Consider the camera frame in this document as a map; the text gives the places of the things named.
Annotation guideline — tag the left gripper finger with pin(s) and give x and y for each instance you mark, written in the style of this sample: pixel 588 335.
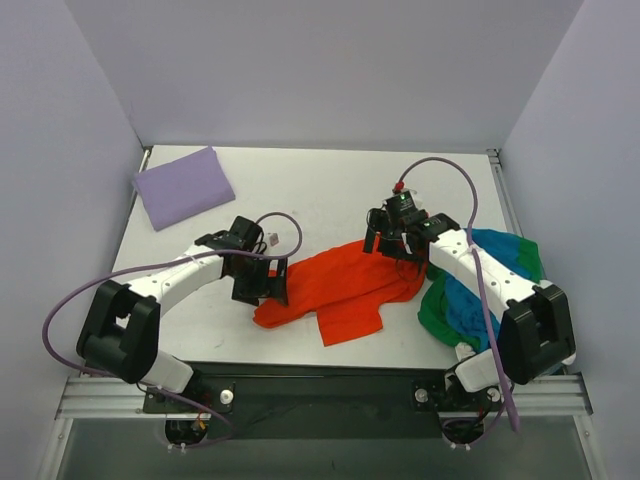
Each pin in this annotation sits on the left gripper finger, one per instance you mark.
pixel 272 300
pixel 278 277

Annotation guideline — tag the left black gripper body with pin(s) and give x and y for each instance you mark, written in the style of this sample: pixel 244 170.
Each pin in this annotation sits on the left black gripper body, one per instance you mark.
pixel 258 286

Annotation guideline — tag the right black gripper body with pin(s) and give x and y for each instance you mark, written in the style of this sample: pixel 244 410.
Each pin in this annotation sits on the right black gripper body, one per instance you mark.
pixel 388 240

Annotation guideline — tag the orange t shirt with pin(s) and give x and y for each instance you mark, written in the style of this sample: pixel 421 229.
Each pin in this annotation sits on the orange t shirt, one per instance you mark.
pixel 344 288

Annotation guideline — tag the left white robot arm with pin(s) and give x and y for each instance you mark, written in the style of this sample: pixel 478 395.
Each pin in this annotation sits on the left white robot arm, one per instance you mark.
pixel 122 329

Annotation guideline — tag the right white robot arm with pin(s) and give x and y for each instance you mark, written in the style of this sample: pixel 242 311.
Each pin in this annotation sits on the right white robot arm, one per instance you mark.
pixel 535 333

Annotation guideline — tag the green t shirt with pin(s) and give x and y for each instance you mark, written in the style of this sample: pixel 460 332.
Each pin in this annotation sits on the green t shirt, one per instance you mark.
pixel 431 314

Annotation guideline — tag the blue t shirt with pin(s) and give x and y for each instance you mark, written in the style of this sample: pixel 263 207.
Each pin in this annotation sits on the blue t shirt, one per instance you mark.
pixel 464 312

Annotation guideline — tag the folded purple t shirt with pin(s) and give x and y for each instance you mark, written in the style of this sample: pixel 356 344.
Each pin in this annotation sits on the folded purple t shirt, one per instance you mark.
pixel 183 188

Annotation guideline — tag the white t shirt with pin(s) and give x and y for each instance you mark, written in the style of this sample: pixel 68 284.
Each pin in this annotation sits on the white t shirt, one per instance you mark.
pixel 464 351

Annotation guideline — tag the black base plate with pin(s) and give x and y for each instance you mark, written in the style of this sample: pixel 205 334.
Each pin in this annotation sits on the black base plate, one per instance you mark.
pixel 323 423

